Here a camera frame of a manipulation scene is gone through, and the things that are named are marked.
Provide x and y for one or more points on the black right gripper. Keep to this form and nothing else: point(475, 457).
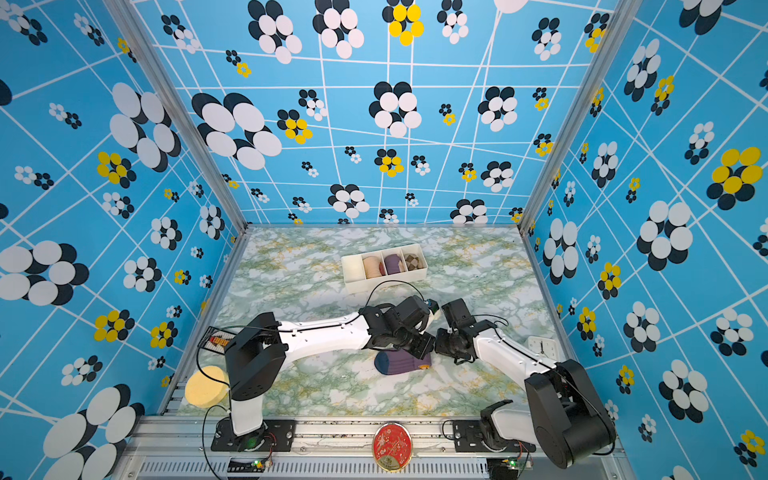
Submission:
point(442, 333)

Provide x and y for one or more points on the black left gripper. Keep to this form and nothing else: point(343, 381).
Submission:
point(426, 347)

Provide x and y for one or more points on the purple striped sock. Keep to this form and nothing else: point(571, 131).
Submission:
point(392, 363)

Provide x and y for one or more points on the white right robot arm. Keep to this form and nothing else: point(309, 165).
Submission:
point(566, 417)

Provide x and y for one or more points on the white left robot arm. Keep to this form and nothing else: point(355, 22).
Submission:
point(259, 351)

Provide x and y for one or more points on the purple rolled sock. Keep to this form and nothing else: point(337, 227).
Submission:
point(394, 264)

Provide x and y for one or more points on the brown patterned rolled sock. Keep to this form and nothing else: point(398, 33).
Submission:
point(413, 262)

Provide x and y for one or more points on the white divided organizer tray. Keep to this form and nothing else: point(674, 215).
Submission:
point(362, 272)

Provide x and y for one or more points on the pink rolled sock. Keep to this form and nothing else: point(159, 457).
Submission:
point(373, 267)

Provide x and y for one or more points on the white power socket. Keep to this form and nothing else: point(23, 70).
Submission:
point(545, 347)

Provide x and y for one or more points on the red round badge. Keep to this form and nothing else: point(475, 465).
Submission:
point(392, 447)

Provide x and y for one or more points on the right green circuit board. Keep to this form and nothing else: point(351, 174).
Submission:
point(506, 465)

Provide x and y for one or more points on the green circuit board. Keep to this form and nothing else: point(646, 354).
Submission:
point(506, 465)
point(242, 466)

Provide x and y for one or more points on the small picture card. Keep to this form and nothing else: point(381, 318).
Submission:
point(216, 340)

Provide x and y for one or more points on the left green circuit board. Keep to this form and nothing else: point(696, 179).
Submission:
point(242, 466)

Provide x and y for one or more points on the yellow round sponge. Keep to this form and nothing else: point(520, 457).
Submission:
point(207, 388)

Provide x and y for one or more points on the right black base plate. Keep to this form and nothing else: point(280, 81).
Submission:
point(468, 438)

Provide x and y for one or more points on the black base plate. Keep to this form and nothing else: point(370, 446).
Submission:
point(273, 436)
point(468, 438)

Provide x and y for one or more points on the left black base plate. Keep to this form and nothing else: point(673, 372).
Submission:
point(273, 436)

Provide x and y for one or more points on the aluminium front rail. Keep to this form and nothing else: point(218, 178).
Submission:
point(337, 448)

